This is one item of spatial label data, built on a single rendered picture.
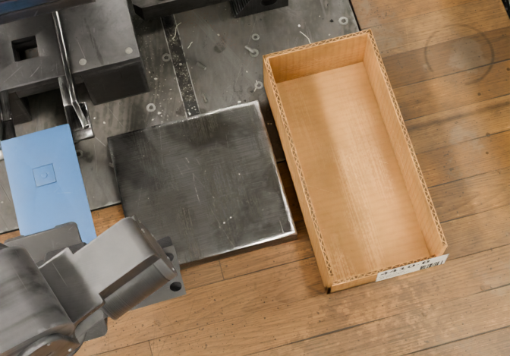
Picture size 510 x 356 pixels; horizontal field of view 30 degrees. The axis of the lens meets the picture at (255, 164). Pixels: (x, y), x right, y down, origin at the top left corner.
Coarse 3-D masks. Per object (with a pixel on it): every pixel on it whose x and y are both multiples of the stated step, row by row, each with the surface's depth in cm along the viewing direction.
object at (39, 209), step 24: (24, 144) 95; (48, 144) 95; (72, 144) 95; (24, 168) 94; (72, 168) 94; (24, 192) 94; (48, 192) 94; (72, 192) 94; (24, 216) 93; (48, 216) 93; (72, 216) 93
